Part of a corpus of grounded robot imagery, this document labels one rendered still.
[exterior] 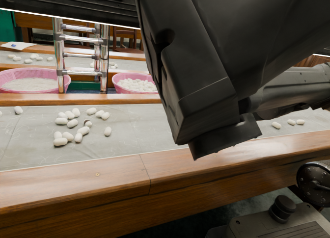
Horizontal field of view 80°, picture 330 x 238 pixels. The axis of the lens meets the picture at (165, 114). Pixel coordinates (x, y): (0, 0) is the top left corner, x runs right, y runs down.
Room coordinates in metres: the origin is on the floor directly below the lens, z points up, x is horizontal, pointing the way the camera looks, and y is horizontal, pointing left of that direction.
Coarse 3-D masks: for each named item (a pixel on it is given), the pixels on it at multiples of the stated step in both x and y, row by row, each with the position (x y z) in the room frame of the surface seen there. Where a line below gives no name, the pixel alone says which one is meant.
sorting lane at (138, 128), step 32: (0, 128) 0.42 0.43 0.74; (32, 128) 0.45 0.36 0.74; (64, 128) 0.48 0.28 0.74; (96, 128) 0.51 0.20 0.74; (128, 128) 0.54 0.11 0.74; (160, 128) 0.58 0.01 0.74; (288, 128) 0.79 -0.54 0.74; (320, 128) 0.86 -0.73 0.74; (0, 160) 0.31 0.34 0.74; (32, 160) 0.33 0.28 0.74; (64, 160) 0.35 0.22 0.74
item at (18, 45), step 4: (4, 44) 1.09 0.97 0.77; (8, 44) 1.10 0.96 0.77; (12, 44) 1.09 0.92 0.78; (16, 44) 1.14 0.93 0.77; (20, 44) 1.15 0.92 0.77; (24, 44) 1.17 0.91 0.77; (28, 44) 1.19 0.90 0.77; (32, 44) 1.20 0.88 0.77; (12, 48) 1.06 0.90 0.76; (16, 48) 1.07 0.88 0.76; (20, 48) 1.08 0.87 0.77
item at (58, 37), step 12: (60, 36) 0.66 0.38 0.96; (72, 36) 0.68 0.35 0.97; (60, 48) 0.65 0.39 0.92; (108, 48) 0.73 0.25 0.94; (60, 60) 0.65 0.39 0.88; (108, 60) 0.73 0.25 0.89; (60, 72) 0.65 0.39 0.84; (72, 72) 0.67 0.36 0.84; (84, 72) 0.69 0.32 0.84; (96, 72) 0.71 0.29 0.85; (108, 72) 0.74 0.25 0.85; (60, 84) 0.65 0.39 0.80
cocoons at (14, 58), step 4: (8, 56) 0.95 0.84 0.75; (12, 56) 0.96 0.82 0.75; (32, 56) 1.01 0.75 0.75; (36, 56) 1.04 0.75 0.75; (16, 60) 0.94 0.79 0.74; (24, 60) 0.93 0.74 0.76; (28, 60) 0.94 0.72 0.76; (48, 60) 1.04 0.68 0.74; (92, 64) 1.08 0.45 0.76; (100, 64) 1.13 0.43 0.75; (112, 64) 1.18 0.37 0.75; (116, 64) 1.17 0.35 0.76; (100, 68) 1.07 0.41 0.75; (112, 68) 1.11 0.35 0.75
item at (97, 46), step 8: (64, 24) 0.88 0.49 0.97; (96, 24) 0.93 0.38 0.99; (96, 32) 0.93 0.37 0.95; (96, 48) 0.93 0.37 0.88; (64, 56) 0.87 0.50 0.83; (72, 56) 0.89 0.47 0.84; (80, 56) 0.90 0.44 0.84; (88, 56) 0.92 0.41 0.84; (96, 56) 0.93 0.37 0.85; (64, 64) 0.87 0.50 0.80; (96, 64) 0.93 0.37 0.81; (72, 80) 0.89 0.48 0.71; (80, 80) 0.91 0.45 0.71; (96, 80) 0.93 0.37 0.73; (72, 88) 0.88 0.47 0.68; (80, 88) 0.89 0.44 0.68; (88, 88) 0.91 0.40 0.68; (96, 88) 0.93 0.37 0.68
